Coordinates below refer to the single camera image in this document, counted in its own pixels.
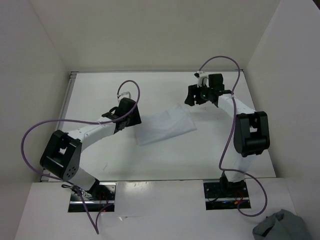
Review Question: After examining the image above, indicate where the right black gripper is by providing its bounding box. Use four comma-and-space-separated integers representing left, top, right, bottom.
184, 81, 213, 107

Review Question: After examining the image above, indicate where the white skirt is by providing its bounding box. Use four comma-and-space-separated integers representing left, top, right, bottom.
134, 103, 197, 146

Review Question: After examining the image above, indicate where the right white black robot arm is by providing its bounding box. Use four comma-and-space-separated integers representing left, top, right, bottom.
184, 71, 270, 197

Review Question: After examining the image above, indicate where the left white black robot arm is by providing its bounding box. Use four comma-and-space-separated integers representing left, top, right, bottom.
40, 97, 142, 200

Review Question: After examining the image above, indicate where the grey cloth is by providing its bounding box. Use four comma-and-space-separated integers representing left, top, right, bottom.
252, 209, 313, 240

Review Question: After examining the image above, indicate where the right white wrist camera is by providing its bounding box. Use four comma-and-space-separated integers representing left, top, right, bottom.
194, 70, 208, 88

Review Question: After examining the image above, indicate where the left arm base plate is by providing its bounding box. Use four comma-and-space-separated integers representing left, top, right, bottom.
68, 182, 117, 213

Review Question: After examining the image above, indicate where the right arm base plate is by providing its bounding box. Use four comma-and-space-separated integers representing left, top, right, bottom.
203, 180, 251, 211

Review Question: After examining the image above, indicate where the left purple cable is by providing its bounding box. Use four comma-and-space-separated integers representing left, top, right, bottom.
20, 80, 141, 235

